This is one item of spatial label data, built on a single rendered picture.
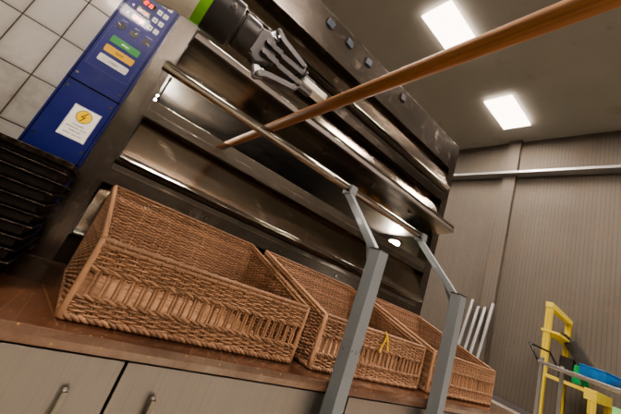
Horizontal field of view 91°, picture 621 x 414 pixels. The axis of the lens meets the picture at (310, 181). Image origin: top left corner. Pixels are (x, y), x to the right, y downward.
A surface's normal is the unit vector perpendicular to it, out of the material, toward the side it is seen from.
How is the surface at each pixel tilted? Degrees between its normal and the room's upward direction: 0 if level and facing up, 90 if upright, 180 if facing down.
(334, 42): 90
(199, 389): 90
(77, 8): 90
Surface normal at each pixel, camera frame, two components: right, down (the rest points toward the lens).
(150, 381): 0.58, -0.04
